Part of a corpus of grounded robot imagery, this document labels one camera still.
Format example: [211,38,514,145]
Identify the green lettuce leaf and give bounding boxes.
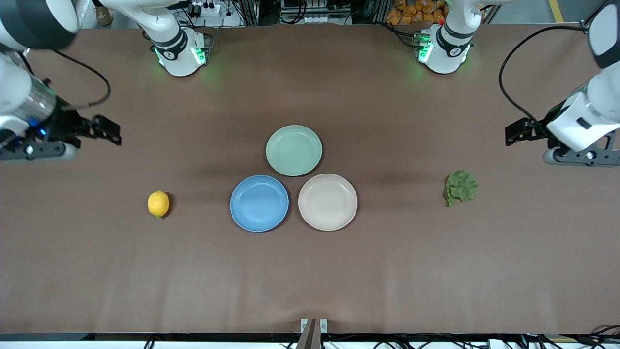
[443,169,479,208]

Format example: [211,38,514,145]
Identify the yellow lemon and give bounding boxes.
[147,190,171,219]

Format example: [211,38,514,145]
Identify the white power strip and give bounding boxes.
[190,1,222,18]

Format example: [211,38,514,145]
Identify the bag of orange items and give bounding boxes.
[386,0,450,26]

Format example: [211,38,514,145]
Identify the blue round plate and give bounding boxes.
[230,174,290,233]

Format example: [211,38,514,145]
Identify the green round plate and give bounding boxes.
[265,125,323,177]

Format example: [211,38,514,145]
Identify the beige round plate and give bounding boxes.
[298,173,358,232]

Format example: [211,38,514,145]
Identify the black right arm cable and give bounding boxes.
[17,48,112,110]

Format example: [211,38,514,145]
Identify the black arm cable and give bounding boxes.
[498,23,592,123]
[17,48,112,110]

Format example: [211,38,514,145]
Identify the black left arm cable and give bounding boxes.
[498,23,592,123]

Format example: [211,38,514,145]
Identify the aluminium frame profile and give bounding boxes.
[580,4,609,32]

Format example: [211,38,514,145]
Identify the black base cable bundle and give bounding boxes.
[377,20,421,49]

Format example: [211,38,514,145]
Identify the grey metal camera bracket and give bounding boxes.
[296,318,328,349]

